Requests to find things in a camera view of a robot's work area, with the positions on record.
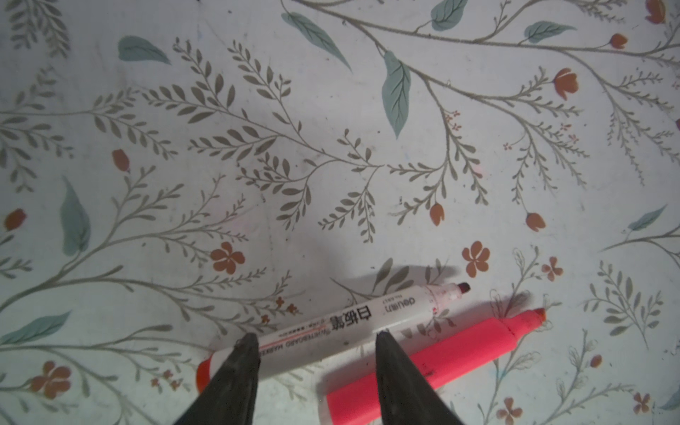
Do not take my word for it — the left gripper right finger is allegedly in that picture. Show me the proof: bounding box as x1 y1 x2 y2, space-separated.
375 331 462 425

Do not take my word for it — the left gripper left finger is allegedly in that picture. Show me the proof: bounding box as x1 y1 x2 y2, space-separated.
175 333 260 425

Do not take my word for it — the white marker pen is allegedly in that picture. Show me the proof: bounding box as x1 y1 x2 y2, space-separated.
195 282 472 394

